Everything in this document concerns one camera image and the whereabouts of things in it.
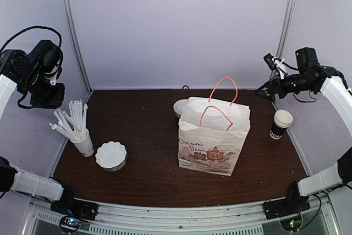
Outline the white paper takeout bag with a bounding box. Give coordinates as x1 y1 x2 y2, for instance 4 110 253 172
177 76 251 177

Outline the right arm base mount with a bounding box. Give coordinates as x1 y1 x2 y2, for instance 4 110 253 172
262 198 310 220

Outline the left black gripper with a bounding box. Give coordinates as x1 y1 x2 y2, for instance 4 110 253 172
20 65 65 108

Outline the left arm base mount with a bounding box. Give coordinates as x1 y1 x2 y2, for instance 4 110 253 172
50 199 98 221

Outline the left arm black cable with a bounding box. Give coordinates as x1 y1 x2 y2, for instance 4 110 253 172
0 25 63 54

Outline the right aluminium frame post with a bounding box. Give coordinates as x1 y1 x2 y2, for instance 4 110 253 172
266 0 300 92

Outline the left aluminium frame post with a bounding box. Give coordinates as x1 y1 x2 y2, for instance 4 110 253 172
62 0 93 95

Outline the bundle of wrapped straws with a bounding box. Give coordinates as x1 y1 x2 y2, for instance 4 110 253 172
49 100 89 143

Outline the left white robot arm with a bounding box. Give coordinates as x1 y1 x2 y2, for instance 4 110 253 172
1 40 79 215

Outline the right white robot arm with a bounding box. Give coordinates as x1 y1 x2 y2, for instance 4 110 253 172
255 47 351 214

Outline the white cup holding straws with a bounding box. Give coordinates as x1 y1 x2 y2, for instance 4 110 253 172
71 129 95 157

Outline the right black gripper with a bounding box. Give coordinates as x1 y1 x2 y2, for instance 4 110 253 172
255 72 315 102

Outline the aluminium frame post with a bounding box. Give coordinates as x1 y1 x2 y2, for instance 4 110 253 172
62 0 93 95
266 0 300 92

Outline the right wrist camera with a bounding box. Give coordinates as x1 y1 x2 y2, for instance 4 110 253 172
263 53 288 79

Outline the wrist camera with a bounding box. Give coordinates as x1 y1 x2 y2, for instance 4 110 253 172
44 65 62 86
263 53 288 79

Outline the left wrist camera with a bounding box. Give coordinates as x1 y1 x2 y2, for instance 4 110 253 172
44 65 62 86

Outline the aluminium front rail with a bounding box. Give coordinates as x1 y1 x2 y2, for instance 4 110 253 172
23 187 338 235

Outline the white fluted dish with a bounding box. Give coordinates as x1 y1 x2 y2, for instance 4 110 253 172
95 141 128 172

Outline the white ceramic bowl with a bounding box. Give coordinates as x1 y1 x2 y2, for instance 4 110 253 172
173 99 188 118

